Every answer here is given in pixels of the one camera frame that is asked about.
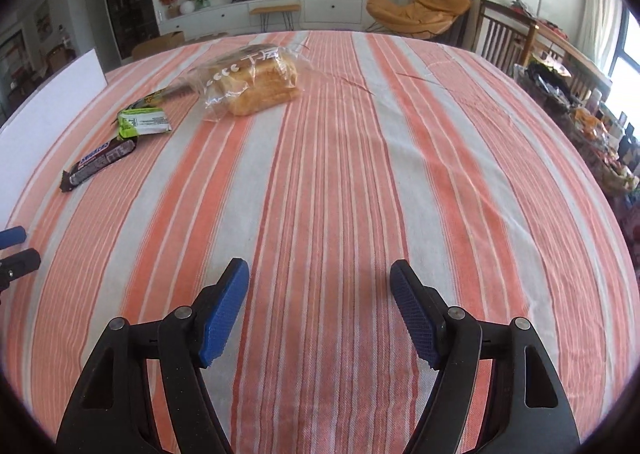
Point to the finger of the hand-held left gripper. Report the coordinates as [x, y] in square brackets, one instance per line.
[12, 237]
[20, 264]

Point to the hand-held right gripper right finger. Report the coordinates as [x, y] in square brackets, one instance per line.
[417, 314]

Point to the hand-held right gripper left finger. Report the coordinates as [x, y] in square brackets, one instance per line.
[225, 314]

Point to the brown chocolate bar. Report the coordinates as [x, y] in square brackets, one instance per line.
[97, 164]

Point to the white cardboard box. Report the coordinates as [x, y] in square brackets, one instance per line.
[45, 123]

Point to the green wafer packet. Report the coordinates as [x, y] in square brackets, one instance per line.
[142, 122]

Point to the long black yellow snack packet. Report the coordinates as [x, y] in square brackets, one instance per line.
[160, 96]

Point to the clear bag of sliced bread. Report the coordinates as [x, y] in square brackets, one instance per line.
[260, 83]

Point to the orange striped tablecloth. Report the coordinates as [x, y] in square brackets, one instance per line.
[350, 184]

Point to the glass sliding door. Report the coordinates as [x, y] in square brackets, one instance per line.
[12, 63]

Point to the pile of assorted goods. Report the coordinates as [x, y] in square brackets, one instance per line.
[590, 123]

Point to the red flowers in vase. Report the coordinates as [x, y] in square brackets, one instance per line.
[170, 1]

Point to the white round vase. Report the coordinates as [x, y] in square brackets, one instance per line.
[187, 7]

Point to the orange lounge chair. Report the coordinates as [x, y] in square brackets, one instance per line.
[415, 11]

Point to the wooden stool with black legs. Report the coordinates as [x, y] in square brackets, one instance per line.
[275, 8]

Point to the white television cabinet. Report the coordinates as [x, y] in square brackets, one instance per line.
[332, 11]

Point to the dark framed window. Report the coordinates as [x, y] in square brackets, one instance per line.
[627, 58]

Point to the white sheer curtain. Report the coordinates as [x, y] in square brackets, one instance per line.
[600, 8]

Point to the framed wall painting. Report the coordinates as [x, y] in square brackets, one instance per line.
[43, 21]

